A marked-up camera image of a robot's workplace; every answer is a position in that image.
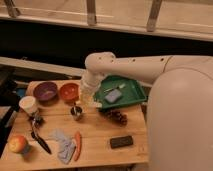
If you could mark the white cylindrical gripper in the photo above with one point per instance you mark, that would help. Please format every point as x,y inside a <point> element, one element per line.
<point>89,85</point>

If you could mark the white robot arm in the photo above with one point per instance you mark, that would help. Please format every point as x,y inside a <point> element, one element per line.
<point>180,105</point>

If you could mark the small metal cup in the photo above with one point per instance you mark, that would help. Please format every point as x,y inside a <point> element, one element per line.
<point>76,112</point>

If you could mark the white paper cup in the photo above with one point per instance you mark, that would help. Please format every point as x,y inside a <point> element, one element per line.
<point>29,105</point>

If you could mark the orange bowl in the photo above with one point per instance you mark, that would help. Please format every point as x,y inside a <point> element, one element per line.
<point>69,92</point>

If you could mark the small white utensil in tray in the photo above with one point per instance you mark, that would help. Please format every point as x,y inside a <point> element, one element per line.
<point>117,87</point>

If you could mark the blue sponge in tray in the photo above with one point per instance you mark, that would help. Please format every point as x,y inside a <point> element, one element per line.
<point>113,96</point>

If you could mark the dark grape bunch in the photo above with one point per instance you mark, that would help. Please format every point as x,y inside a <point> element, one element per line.
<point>115,116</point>

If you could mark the wooden table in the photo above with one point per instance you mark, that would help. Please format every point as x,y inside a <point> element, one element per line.
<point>96,131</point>

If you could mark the purple bowl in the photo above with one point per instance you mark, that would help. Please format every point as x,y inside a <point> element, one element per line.
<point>45,91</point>

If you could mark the orange carrot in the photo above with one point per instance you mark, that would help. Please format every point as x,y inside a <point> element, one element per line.
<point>78,142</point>

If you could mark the green plastic tray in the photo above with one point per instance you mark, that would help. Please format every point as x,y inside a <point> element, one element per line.
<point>133,93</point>

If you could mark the grey cloth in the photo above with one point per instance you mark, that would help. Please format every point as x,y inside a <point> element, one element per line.
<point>66,146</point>

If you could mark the black rectangular sponge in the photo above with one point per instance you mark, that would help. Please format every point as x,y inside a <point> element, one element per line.
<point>123,141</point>

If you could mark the red apple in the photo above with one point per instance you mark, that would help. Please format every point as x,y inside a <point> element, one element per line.
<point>18,144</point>

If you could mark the black handled utensil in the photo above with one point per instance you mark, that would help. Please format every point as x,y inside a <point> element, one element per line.
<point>36,137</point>

